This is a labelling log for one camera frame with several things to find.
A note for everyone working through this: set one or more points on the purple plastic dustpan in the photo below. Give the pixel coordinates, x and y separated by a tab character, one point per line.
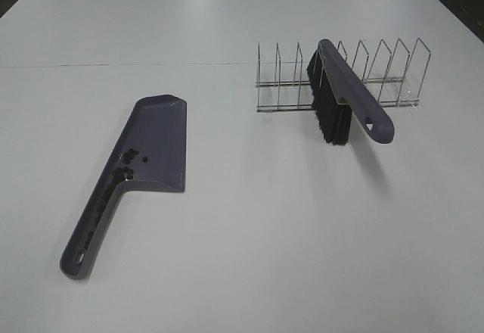
149	155

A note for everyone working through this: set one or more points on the purple hand brush black bristles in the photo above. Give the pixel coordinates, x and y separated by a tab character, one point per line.
339	95

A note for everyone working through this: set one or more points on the pile of coffee beans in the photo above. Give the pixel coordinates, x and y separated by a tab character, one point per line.
105	200

